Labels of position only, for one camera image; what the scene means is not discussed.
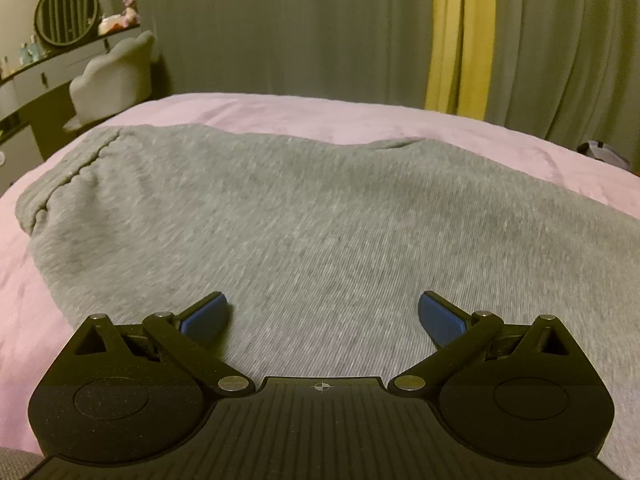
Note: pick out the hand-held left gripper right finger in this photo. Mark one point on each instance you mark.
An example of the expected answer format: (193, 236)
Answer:
(441, 317)

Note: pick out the yellow curtain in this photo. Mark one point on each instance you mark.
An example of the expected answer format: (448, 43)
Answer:
(460, 40)

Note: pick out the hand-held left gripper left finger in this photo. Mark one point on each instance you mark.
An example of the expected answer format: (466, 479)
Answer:
(207, 316)

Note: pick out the grey-green curtain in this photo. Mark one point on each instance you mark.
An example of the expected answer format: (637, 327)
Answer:
(565, 45)
(280, 25)

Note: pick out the pink bed sheet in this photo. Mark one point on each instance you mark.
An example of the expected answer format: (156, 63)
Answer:
(280, 112)

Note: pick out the pink plush toy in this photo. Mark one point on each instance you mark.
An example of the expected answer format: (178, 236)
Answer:
(120, 19)

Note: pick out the round vanity mirror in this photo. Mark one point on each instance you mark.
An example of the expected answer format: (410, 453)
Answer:
(67, 10)

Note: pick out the person's grey clothing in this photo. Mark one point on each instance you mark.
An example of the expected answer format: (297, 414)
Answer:
(17, 465)

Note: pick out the grey vanity table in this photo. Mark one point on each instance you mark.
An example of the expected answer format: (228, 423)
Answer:
(35, 80)

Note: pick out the dark bag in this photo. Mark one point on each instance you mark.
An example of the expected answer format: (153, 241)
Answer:
(602, 154)

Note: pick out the grey pants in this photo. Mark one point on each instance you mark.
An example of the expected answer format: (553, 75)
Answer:
(300, 220)

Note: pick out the small cosmetic bottles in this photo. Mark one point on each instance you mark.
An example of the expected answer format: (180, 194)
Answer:
(30, 49)

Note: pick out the grey plush chair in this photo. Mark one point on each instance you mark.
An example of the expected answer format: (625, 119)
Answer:
(117, 77)

